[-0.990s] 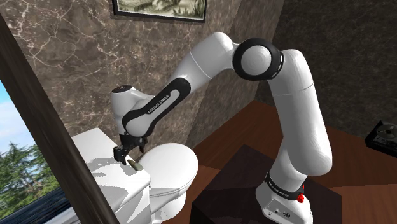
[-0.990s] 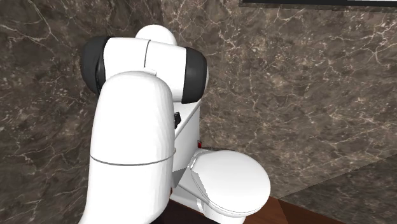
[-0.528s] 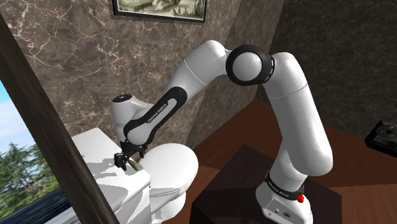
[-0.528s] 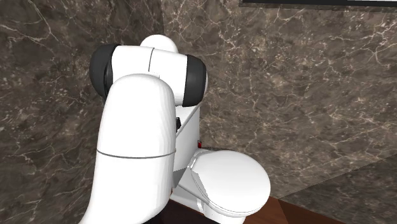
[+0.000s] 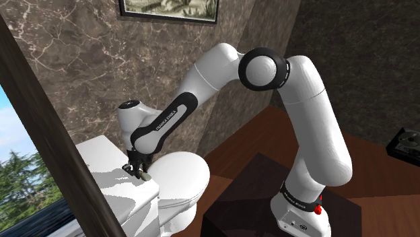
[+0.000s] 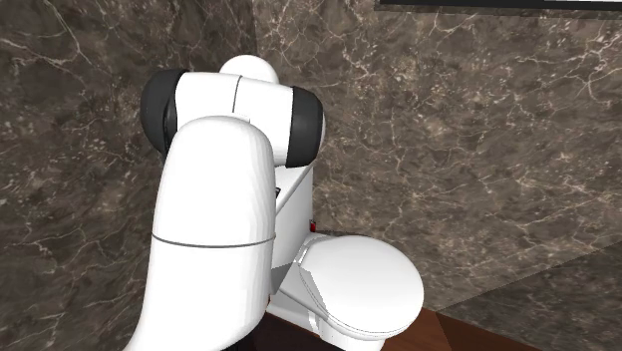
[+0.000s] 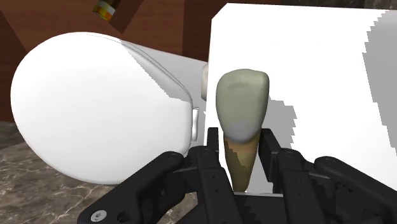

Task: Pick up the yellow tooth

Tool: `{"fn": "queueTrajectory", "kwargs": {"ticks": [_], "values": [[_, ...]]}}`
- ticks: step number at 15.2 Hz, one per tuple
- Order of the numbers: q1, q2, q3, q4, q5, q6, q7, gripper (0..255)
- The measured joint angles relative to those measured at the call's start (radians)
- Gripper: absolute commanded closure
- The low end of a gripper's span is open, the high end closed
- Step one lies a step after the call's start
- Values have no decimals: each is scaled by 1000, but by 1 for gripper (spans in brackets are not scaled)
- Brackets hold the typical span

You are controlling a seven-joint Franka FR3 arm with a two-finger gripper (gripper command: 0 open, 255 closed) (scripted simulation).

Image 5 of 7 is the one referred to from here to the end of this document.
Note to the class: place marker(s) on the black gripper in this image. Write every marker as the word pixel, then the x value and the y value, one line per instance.
pixel 136 159

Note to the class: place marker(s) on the small grey-green object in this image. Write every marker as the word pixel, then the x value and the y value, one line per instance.
pixel 145 176

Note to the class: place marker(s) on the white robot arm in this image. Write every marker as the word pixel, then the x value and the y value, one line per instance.
pixel 311 131

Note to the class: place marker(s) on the white toilet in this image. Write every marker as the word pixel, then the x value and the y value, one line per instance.
pixel 177 177

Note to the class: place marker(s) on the dark robot stand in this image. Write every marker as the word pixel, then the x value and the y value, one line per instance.
pixel 249 200

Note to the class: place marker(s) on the black bathroom scale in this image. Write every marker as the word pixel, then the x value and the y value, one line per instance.
pixel 405 144

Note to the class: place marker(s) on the window with dark frame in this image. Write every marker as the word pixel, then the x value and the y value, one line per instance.
pixel 29 157

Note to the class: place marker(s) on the framed wall picture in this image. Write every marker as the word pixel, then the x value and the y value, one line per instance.
pixel 170 10

